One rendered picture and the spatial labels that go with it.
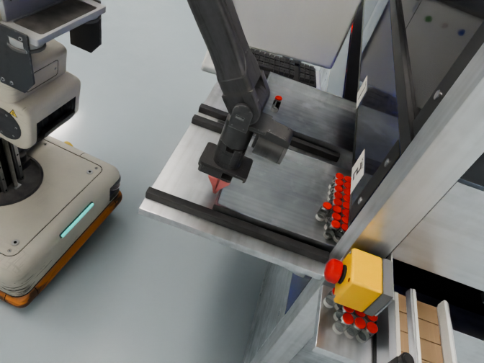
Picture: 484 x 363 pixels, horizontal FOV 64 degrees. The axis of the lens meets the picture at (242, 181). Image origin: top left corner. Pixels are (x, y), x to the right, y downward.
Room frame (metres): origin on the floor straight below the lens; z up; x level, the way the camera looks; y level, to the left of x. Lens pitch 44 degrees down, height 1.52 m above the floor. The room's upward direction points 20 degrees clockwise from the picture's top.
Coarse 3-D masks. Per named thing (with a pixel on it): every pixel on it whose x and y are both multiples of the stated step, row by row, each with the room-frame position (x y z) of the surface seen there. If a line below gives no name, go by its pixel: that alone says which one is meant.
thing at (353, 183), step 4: (360, 156) 0.69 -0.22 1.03; (360, 160) 0.68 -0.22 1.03; (356, 164) 0.69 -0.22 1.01; (352, 168) 0.70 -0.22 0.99; (356, 168) 0.68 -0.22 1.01; (352, 172) 0.68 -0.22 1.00; (356, 172) 0.66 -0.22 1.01; (360, 172) 0.64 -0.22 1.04; (352, 176) 0.67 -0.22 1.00; (356, 176) 0.65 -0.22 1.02; (360, 176) 0.62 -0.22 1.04; (352, 180) 0.65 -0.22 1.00; (356, 180) 0.63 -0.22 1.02; (352, 184) 0.64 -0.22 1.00; (356, 184) 0.62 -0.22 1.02; (352, 188) 0.62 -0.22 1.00
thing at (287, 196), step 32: (256, 160) 0.74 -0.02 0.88; (288, 160) 0.79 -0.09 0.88; (320, 160) 0.79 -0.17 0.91; (224, 192) 0.60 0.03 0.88; (256, 192) 0.64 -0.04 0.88; (288, 192) 0.67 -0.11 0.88; (320, 192) 0.71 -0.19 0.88; (256, 224) 0.53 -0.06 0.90; (288, 224) 0.58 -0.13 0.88; (320, 224) 0.61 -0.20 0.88
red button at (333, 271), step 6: (330, 264) 0.41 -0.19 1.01; (336, 264) 0.41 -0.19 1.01; (342, 264) 0.41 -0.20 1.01; (324, 270) 0.41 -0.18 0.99; (330, 270) 0.40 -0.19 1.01; (336, 270) 0.40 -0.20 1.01; (342, 270) 0.40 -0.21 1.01; (324, 276) 0.40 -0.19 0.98; (330, 276) 0.39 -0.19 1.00; (336, 276) 0.39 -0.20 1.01; (336, 282) 0.39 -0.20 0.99
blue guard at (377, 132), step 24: (384, 0) 1.37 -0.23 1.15; (384, 24) 1.17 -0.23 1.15; (384, 48) 1.02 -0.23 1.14; (360, 72) 1.16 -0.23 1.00; (384, 72) 0.89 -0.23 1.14; (384, 96) 0.79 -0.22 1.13; (360, 120) 0.86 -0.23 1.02; (384, 120) 0.70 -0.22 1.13; (360, 144) 0.75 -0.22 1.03; (384, 144) 0.62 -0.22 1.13; (360, 192) 0.58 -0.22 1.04
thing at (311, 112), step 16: (272, 80) 1.13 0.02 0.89; (288, 80) 1.13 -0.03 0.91; (272, 96) 1.05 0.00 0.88; (288, 96) 1.08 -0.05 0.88; (304, 96) 1.12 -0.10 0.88; (320, 96) 1.13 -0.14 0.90; (336, 96) 1.13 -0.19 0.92; (272, 112) 0.97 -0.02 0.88; (288, 112) 1.00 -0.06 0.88; (304, 112) 1.03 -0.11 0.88; (320, 112) 1.06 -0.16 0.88; (336, 112) 1.09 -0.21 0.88; (352, 112) 1.12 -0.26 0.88; (304, 128) 0.95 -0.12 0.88; (320, 128) 0.97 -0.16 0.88; (336, 128) 1.00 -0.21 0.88; (352, 128) 1.03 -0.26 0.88; (320, 144) 0.87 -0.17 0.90; (336, 144) 0.93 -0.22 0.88; (352, 144) 0.95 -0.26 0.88; (352, 160) 0.87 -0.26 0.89
